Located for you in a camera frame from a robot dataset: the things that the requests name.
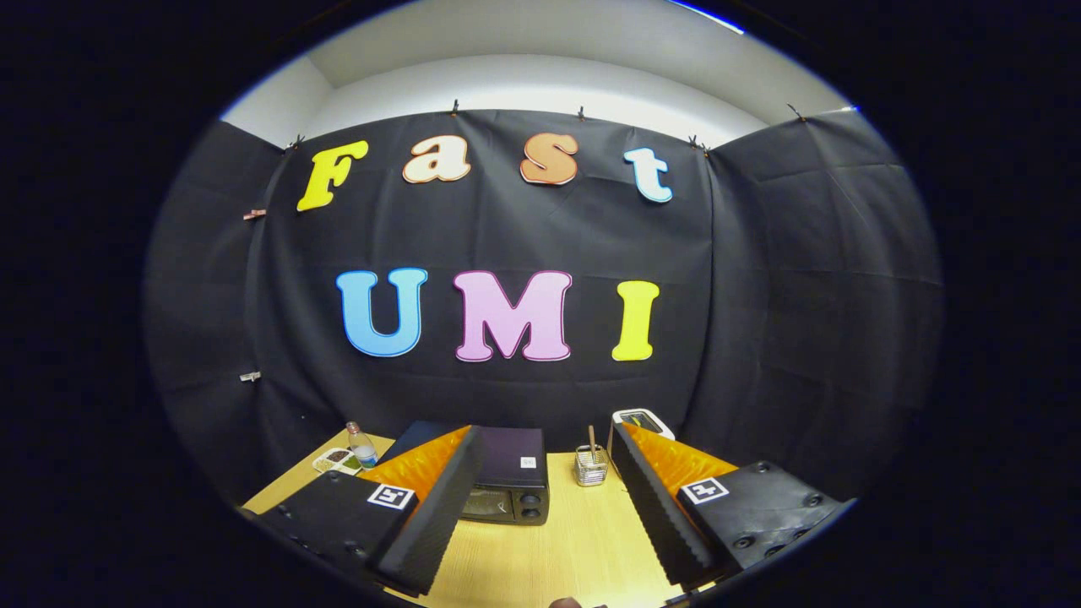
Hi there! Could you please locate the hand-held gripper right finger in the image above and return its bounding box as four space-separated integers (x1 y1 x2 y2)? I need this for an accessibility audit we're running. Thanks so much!
610 421 848 592

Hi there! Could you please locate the clear plastic water bottle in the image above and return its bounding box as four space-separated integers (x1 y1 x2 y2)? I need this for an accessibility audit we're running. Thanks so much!
345 421 379 470

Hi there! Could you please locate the black toaster oven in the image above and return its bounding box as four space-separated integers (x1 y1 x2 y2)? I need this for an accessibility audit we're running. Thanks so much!
380 420 551 527

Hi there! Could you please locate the wire mesh holder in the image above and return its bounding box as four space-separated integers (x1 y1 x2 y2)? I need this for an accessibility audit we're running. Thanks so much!
574 445 610 488

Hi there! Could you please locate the ceiling light strip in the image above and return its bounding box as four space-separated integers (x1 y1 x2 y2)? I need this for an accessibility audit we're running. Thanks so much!
667 0 748 36

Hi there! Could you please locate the cream white toaster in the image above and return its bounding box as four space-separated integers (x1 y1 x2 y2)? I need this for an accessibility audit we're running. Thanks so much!
610 408 676 444

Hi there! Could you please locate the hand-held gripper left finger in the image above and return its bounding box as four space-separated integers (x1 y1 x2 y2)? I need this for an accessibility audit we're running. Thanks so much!
258 425 486 597

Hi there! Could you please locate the white divided snack tray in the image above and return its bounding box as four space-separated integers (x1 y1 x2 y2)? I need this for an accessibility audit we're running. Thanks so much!
312 447 362 475

